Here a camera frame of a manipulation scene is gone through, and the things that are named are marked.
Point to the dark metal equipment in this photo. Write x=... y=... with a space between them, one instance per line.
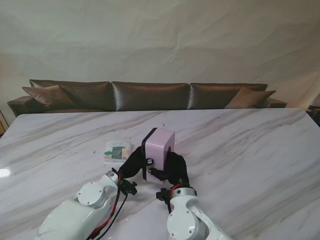
x=314 y=115

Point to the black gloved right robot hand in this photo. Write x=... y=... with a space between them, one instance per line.
x=177 y=167

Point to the brown leather sofa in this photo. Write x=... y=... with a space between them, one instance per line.
x=150 y=96

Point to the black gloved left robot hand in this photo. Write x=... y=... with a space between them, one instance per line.
x=132 y=165

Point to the wooden furniture edge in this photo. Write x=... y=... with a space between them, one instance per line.
x=2 y=122

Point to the pink tissue box cover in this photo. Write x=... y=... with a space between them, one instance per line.
x=156 y=147

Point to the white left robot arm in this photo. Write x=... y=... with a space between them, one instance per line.
x=82 y=207

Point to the brown throw pillow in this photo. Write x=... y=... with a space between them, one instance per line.
x=50 y=96
x=250 y=98

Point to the black tissue box base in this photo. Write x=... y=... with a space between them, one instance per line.
x=143 y=142

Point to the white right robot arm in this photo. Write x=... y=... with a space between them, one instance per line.
x=187 y=217

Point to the beige wrinkled backdrop cloth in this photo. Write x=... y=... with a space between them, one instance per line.
x=160 y=37

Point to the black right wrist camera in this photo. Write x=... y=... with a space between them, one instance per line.
x=162 y=195

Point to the printed tissue pack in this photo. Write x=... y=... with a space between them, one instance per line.
x=117 y=151

